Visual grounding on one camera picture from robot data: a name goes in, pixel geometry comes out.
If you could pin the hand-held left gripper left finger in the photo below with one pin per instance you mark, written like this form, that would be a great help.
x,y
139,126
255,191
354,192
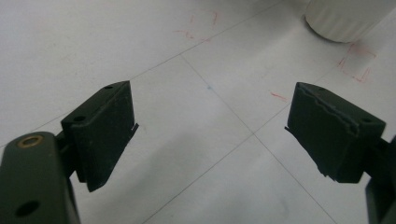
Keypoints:
x,y
99,133

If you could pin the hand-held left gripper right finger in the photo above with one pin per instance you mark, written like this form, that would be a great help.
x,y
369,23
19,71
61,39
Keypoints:
x,y
333,143

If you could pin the white round jar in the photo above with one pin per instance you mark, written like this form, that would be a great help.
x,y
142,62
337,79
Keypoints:
x,y
342,18

